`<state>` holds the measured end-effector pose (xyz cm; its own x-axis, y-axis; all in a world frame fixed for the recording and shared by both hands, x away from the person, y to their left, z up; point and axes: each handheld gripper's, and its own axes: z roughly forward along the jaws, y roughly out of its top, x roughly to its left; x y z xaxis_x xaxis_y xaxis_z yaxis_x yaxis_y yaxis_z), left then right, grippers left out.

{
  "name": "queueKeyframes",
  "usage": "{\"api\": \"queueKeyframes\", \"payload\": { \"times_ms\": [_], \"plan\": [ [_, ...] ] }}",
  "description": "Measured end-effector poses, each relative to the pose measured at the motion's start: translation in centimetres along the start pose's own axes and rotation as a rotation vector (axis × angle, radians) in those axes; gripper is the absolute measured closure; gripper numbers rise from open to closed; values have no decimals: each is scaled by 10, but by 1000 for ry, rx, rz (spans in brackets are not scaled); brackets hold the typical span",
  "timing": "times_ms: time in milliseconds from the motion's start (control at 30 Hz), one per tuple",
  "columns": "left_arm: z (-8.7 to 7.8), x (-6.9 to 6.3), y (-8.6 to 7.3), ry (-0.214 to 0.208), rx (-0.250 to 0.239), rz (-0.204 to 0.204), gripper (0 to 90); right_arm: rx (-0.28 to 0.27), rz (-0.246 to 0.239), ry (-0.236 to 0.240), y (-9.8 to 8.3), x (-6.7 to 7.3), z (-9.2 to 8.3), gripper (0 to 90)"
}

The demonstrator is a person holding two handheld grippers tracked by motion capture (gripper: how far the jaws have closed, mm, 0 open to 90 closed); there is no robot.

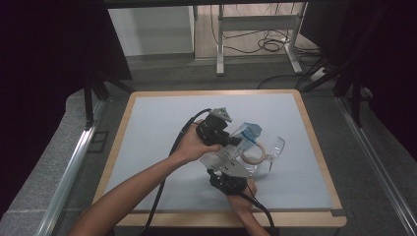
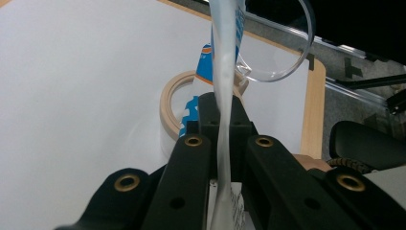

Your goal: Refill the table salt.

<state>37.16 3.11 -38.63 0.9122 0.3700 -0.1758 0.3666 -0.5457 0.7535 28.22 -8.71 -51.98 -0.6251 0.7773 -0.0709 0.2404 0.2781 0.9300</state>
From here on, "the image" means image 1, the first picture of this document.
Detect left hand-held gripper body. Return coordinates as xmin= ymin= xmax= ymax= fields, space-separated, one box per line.
xmin=196 ymin=107 xmax=233 ymax=147

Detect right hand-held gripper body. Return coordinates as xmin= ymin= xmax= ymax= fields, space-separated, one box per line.
xmin=208 ymin=156 xmax=254 ymax=196

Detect beige tape roll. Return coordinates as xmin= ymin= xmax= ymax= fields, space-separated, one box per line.
xmin=240 ymin=141 xmax=268 ymax=166

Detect clear plastic safety glasses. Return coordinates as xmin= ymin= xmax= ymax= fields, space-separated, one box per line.
xmin=252 ymin=136 xmax=286 ymax=180

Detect person's left hand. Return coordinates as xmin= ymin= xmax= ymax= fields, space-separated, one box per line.
xmin=170 ymin=119 xmax=222 ymax=164

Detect person's right hand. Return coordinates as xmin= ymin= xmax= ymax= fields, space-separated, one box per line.
xmin=225 ymin=179 xmax=260 ymax=214

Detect pale blue table mat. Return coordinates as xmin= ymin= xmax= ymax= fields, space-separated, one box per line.
xmin=104 ymin=92 xmax=332 ymax=210

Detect white power strip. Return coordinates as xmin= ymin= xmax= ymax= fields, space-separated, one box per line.
xmin=309 ymin=67 xmax=328 ymax=82

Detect white metal stand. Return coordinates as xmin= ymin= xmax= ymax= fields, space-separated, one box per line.
xmin=215 ymin=3 xmax=304 ymax=77

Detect white cabinet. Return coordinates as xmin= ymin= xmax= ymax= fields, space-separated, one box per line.
xmin=107 ymin=5 xmax=196 ymax=57

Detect black tripod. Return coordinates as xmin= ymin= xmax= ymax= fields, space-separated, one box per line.
xmin=83 ymin=77 xmax=134 ymax=129
xmin=294 ymin=55 xmax=365 ymax=129

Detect dark curtain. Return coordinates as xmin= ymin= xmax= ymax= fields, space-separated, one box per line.
xmin=0 ymin=0 xmax=133 ymax=217
xmin=301 ymin=0 xmax=417 ymax=161

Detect left hand-held gripper cable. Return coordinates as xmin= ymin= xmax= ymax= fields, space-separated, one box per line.
xmin=139 ymin=107 xmax=212 ymax=236

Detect hand-held gripper cable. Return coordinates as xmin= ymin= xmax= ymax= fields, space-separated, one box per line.
xmin=240 ymin=192 xmax=277 ymax=236
xmin=139 ymin=107 xmax=212 ymax=236

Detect right hand-held gripper cable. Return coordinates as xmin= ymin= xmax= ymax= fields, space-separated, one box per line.
xmin=240 ymin=192 xmax=277 ymax=236

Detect black floor cable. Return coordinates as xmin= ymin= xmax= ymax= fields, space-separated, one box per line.
xmin=257 ymin=74 xmax=303 ymax=90

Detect tangled black floor cables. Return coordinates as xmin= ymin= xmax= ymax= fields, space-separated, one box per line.
xmin=225 ymin=3 xmax=321 ymax=55

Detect aluminium rail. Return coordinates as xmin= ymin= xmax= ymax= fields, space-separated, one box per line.
xmin=335 ymin=96 xmax=417 ymax=236
xmin=35 ymin=97 xmax=106 ymax=236

